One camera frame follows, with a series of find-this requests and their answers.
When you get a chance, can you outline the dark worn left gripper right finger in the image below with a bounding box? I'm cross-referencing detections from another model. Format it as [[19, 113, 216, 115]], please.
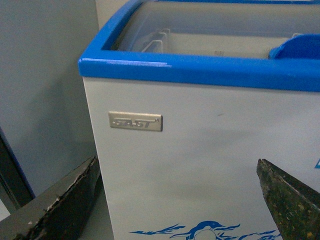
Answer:
[[256, 159, 320, 240]]

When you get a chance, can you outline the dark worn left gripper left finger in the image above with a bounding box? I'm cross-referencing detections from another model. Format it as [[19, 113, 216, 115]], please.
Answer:
[[0, 156, 101, 240]]

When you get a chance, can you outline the silver brand name plate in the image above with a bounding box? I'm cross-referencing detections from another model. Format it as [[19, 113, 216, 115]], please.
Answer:
[[108, 111, 163, 132]]

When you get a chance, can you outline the white blue chest freezer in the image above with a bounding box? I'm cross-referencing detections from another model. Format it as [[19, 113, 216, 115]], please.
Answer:
[[78, 0, 320, 240]]

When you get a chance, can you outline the grey cabinet with dark frame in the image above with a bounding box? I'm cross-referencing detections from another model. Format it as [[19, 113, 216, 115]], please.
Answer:
[[0, 131, 35, 214]]

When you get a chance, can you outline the blue sliding lid handle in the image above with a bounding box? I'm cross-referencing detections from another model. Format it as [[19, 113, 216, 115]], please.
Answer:
[[268, 34, 320, 60]]

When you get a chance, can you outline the white wire freezer basket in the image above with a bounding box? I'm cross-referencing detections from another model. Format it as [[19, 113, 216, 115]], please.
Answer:
[[141, 28, 171, 54]]

